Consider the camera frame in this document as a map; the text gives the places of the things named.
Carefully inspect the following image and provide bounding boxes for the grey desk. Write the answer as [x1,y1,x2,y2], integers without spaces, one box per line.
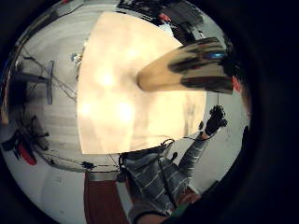
[8,60,55,105]

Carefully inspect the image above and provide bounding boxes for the the person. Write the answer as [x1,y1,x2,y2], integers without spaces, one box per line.
[120,40,254,224]

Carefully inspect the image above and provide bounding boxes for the brown wooden cabinet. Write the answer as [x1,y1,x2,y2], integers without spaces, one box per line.
[83,170,130,224]

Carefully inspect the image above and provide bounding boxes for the black cable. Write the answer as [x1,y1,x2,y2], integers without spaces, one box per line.
[155,138,179,210]

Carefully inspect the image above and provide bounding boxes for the black equipment clutter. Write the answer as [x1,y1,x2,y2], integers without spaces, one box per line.
[116,0,206,45]

